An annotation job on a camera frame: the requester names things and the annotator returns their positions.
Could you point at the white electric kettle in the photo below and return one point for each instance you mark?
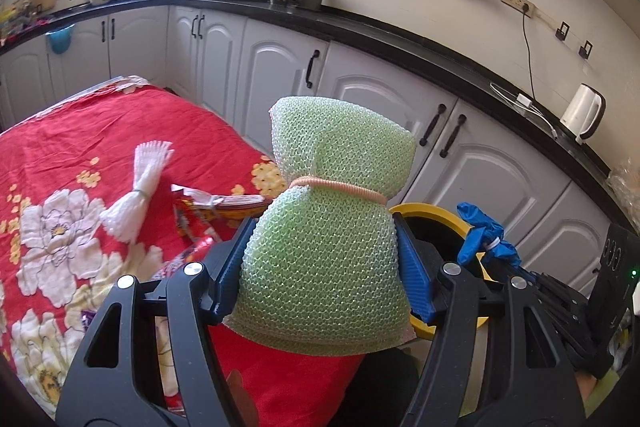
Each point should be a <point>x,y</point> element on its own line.
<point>582,112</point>

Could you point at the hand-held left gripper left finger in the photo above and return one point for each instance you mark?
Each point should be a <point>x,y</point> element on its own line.
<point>231,272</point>

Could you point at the white kitchen base cabinets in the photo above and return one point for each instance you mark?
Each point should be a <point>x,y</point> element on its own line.
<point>280,57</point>

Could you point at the yellow trash bin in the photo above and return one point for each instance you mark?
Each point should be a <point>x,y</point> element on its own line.
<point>430,209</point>

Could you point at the person's right forearm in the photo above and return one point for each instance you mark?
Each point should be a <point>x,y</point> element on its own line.
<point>602,389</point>

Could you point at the clear plastic bag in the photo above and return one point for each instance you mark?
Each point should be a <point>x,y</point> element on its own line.
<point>625,179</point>

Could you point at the green mesh sponge bundle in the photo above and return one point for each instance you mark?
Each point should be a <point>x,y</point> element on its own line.
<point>320,257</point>

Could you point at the black wall hook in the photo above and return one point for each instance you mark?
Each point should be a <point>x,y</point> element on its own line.
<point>562,31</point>
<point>586,49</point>

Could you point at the blue plastic hanging basket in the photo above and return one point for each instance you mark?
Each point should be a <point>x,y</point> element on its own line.
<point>60,41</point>

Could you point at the red floral blanket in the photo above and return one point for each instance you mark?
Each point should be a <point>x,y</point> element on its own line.
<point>75,147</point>

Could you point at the yellow tied snack packet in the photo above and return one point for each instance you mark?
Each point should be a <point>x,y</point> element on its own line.
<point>235,203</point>

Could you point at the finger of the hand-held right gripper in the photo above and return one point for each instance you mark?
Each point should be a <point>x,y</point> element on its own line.
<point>560,307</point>

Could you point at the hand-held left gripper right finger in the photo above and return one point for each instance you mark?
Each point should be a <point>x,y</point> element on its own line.
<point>412,277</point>

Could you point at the white foam net bundle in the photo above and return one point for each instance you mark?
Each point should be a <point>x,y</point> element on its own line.
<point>135,202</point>

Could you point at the blue plastic glove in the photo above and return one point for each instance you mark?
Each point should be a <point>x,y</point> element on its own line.
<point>480,219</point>

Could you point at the black kitchen countertop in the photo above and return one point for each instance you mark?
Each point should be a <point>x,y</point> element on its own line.
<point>400,39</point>

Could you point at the beige wall power strip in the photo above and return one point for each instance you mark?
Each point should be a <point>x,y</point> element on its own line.
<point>517,2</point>

